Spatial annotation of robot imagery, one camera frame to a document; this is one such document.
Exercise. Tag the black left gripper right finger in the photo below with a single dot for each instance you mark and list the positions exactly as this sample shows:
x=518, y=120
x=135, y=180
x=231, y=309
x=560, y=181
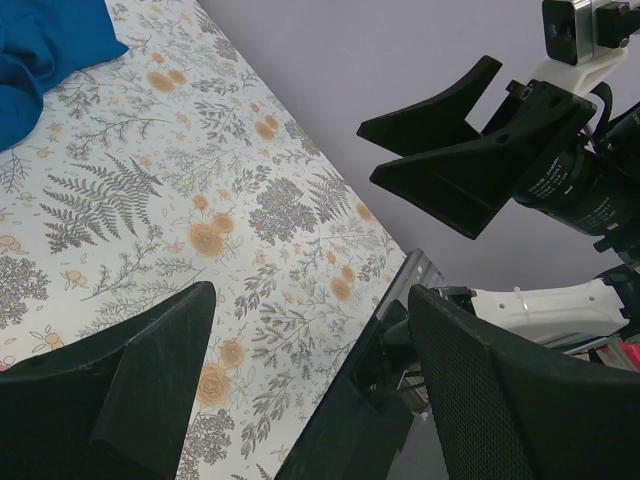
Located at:
x=508, y=408

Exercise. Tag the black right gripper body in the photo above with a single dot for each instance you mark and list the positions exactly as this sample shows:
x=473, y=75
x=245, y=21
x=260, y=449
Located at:
x=589, y=182

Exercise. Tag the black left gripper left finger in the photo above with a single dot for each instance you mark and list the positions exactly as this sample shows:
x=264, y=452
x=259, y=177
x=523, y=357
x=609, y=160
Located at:
x=114, y=405

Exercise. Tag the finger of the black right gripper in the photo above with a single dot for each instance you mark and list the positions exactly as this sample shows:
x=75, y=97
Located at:
x=437, y=122
x=463, y=186

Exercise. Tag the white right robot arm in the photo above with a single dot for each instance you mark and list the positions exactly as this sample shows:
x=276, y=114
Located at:
x=575, y=319

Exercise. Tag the floral tablecloth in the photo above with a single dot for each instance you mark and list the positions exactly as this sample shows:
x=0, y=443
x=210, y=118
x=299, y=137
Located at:
x=176, y=164

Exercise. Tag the blue cloth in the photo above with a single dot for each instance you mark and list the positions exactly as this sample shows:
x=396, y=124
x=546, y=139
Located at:
x=43, y=43

